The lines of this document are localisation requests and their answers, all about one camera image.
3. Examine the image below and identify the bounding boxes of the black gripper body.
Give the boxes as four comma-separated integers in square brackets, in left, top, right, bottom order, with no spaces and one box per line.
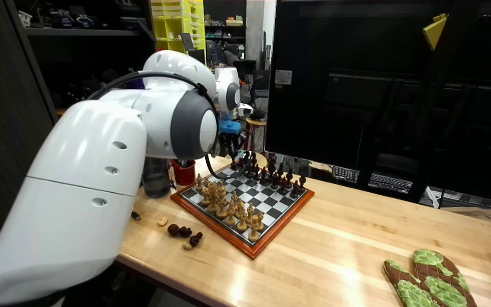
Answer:
[225,133,249,157]

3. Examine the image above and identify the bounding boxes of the black chess piece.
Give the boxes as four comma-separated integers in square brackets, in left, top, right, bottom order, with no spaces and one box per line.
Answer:
[295,174,309,196]
[275,165,288,189]
[285,177,298,200]

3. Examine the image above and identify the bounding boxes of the wooden stool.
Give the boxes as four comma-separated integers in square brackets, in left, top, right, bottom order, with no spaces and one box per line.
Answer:
[244,116,269,154]

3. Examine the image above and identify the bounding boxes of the red mug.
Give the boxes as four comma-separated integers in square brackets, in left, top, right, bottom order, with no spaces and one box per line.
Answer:
[171,159,198,188]

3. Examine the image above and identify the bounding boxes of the wooden framed chessboard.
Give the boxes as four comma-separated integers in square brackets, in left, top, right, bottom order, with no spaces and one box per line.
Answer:
[169,157,317,261]

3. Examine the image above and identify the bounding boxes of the dark translucent jar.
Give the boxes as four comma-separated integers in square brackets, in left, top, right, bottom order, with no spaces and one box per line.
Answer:
[142,155,172,200]

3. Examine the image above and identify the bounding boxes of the yellow storage bins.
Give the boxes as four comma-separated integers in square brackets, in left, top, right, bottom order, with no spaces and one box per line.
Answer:
[148,0,208,70]

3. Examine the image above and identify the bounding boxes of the computer keyboard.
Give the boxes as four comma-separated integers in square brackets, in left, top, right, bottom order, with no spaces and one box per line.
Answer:
[312,159,416,194]

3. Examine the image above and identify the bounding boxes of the large black cabinet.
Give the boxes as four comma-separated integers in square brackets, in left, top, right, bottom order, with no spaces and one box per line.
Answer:
[266,0,491,205]

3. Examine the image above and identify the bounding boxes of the dark metal shelf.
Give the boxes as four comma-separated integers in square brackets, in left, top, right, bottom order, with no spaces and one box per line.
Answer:
[5,0,157,116]

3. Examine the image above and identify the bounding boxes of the yellow triangular sign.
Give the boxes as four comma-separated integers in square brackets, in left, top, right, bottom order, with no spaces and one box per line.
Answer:
[421,10,450,51]

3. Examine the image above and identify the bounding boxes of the green brown oven mitt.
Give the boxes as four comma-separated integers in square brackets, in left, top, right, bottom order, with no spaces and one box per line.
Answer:
[382,246,479,307]

